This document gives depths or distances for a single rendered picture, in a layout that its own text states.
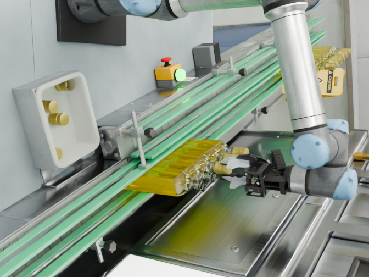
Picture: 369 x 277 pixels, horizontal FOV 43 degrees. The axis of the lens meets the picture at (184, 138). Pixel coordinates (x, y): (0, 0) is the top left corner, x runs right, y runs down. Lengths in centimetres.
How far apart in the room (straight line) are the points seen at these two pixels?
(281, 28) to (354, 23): 615
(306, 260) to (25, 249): 65
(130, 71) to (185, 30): 38
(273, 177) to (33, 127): 62
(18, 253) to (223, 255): 48
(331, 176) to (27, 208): 75
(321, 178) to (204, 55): 89
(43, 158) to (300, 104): 67
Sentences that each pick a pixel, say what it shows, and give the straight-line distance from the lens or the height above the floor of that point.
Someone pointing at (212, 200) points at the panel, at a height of 107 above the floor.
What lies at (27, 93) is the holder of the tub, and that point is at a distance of 123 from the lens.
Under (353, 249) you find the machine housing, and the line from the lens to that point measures 128.
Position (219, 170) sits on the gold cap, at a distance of 134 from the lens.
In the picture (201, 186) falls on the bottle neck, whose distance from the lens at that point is 125.
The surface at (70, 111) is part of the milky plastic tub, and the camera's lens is 138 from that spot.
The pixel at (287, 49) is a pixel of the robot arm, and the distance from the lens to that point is 106.
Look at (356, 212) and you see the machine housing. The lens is 143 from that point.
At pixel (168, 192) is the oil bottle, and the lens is 130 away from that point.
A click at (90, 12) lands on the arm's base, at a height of 83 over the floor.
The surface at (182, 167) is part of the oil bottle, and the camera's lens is 133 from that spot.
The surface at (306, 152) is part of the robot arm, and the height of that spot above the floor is 145.
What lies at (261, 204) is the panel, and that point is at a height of 123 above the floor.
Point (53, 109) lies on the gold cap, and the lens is 128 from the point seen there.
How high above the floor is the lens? 176
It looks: 32 degrees down
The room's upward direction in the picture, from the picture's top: 94 degrees clockwise
